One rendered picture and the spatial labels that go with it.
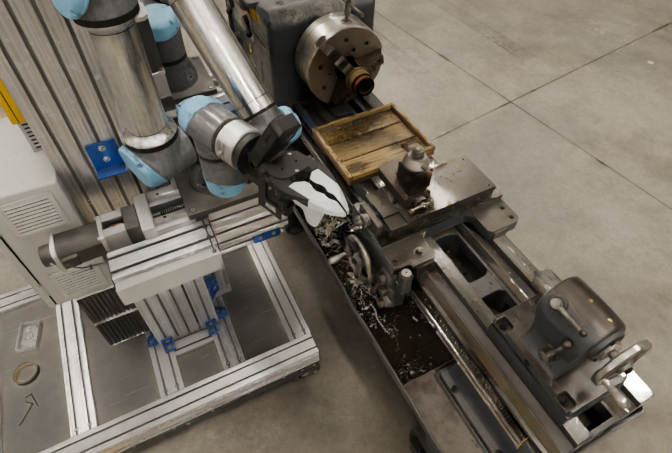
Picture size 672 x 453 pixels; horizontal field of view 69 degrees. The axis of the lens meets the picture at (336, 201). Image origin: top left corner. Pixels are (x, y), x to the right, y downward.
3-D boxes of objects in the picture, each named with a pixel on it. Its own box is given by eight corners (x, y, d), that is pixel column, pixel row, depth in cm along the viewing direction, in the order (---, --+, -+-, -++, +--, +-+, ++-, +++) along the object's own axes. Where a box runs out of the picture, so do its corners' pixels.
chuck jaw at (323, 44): (333, 63, 182) (315, 46, 173) (343, 53, 181) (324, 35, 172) (347, 79, 175) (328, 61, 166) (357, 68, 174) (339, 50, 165)
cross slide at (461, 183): (354, 206, 157) (355, 196, 153) (463, 164, 170) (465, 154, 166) (381, 243, 147) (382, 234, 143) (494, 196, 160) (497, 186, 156)
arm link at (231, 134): (249, 113, 82) (209, 130, 77) (268, 125, 80) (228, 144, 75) (250, 149, 87) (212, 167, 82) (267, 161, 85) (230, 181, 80)
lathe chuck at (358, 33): (296, 97, 192) (300, 20, 170) (365, 84, 205) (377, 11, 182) (305, 110, 187) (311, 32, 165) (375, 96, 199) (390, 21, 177)
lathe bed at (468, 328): (290, 132, 219) (287, 98, 205) (357, 111, 229) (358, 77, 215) (530, 481, 126) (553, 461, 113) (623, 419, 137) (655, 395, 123)
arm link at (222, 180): (268, 177, 98) (262, 135, 90) (224, 208, 93) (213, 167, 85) (242, 158, 102) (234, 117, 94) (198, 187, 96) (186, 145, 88)
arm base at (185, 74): (156, 97, 156) (147, 70, 149) (147, 73, 165) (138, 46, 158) (203, 85, 160) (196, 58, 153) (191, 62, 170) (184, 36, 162)
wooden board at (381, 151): (312, 136, 189) (311, 127, 186) (392, 109, 200) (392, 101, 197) (348, 186, 171) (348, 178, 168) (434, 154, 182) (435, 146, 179)
